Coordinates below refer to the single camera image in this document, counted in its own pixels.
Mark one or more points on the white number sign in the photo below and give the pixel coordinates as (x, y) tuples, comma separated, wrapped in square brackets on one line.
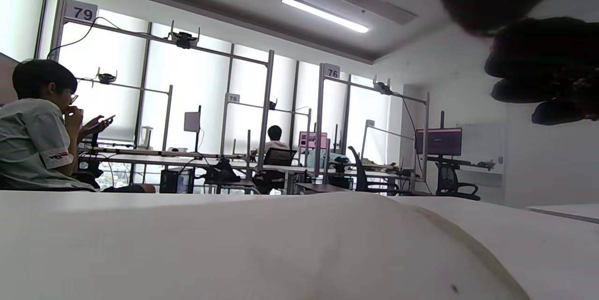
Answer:
[(80, 11), (233, 98), (331, 71)]

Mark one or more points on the grey metal frame rig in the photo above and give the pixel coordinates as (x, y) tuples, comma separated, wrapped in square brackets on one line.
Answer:
[(319, 117), (267, 103)]

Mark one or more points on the translucent cream-trimmed pencil pouch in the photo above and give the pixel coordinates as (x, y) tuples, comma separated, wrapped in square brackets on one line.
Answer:
[(243, 253)]

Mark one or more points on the black mesh desk chair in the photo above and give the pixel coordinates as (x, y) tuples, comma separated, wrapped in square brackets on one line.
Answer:
[(279, 157)]

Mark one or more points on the white backed monitor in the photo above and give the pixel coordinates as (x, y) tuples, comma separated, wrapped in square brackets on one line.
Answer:
[(191, 122)]

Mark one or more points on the black bag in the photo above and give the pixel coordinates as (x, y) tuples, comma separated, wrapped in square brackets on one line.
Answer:
[(221, 172)]

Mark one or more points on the black swivel chair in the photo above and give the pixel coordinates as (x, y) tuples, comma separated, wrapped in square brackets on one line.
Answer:
[(359, 169), (449, 183)]

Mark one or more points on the person's right hand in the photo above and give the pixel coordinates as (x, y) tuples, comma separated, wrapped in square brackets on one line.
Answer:
[(547, 52)]

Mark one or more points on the dark computer monitor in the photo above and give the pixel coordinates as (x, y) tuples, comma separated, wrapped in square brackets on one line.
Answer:
[(440, 142)]

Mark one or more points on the black mounted headset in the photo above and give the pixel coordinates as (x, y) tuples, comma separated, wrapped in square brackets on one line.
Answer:
[(383, 87), (183, 39), (106, 77)]

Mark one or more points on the black desktop computer case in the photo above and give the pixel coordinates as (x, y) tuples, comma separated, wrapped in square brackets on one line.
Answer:
[(175, 181)]

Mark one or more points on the pink screen monitor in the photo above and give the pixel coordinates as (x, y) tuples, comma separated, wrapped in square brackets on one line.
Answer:
[(312, 140)]

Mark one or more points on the long ceiling light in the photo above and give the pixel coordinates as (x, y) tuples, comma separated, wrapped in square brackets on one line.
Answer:
[(323, 13)]

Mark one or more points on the black smartphone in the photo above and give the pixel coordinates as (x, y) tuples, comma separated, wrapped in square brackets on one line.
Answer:
[(105, 120)]

